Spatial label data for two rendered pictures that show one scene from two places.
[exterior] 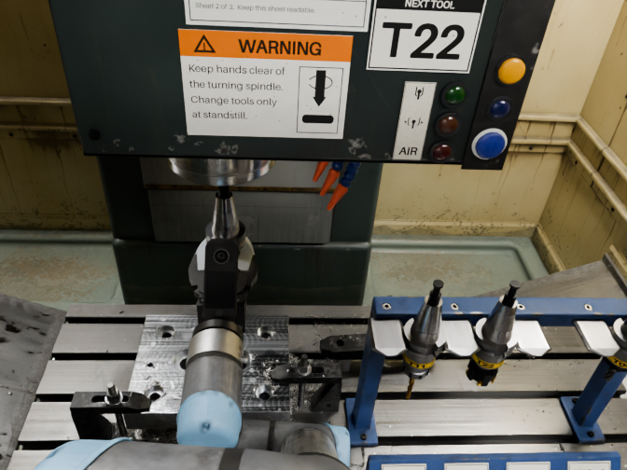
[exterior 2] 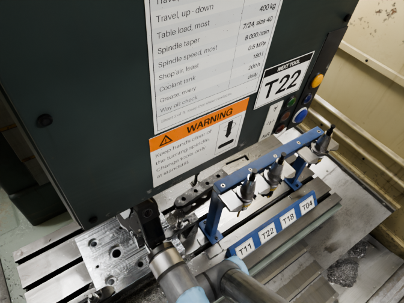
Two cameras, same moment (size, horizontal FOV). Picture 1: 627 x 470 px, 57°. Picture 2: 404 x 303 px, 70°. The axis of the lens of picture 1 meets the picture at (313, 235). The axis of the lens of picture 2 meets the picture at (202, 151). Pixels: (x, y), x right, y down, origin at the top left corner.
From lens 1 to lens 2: 35 cm
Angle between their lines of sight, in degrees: 27
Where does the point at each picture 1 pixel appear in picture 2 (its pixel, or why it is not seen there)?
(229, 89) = (179, 154)
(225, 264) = (151, 216)
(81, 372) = (50, 288)
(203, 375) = (177, 283)
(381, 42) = (263, 94)
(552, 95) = not seen: hidden behind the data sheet
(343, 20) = (246, 91)
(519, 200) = not seen: hidden behind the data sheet
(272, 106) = (203, 149)
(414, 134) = (269, 127)
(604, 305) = (303, 138)
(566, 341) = (268, 146)
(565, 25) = not seen: outside the picture
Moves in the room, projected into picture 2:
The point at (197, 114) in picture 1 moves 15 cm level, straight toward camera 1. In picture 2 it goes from (160, 175) to (237, 257)
